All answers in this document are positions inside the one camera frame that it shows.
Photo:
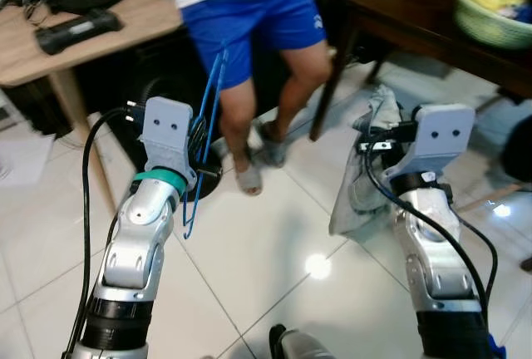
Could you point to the grey-green shirt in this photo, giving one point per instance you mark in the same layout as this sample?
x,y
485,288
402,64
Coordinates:
x,y
353,193

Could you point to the grey slipper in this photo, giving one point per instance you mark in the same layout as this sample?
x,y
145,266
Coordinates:
x,y
273,147
248,178

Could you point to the chair with wooden legs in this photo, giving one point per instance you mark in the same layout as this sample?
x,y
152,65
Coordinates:
x,y
490,199

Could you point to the green plastic laundry basket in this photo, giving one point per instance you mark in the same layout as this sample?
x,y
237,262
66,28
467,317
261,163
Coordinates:
x,y
490,31

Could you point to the long black device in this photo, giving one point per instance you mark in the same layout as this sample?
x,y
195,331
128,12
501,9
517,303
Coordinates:
x,y
79,31

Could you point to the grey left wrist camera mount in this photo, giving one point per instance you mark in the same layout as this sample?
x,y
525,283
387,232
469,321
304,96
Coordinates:
x,y
166,135

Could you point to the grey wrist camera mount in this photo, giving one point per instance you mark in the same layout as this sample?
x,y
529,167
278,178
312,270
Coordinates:
x,y
166,135
440,139

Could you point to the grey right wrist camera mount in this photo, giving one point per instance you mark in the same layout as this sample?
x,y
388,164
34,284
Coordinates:
x,y
440,139

